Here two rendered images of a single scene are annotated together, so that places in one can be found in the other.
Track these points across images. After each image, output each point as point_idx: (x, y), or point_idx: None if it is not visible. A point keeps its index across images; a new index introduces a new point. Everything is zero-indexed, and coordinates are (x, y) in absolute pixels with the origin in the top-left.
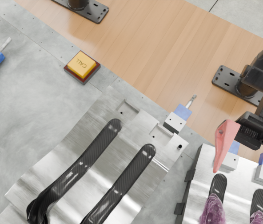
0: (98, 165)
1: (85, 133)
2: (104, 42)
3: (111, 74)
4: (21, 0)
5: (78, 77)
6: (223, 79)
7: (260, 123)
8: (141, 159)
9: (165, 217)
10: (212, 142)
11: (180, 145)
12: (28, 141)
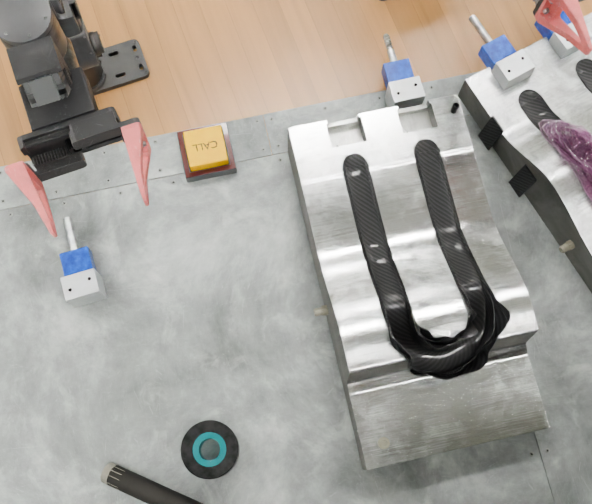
0: (393, 229)
1: (333, 212)
2: (188, 90)
3: (251, 121)
4: None
5: (221, 167)
6: None
7: None
8: (430, 169)
9: (514, 211)
10: (464, 71)
11: (454, 103)
12: (260, 311)
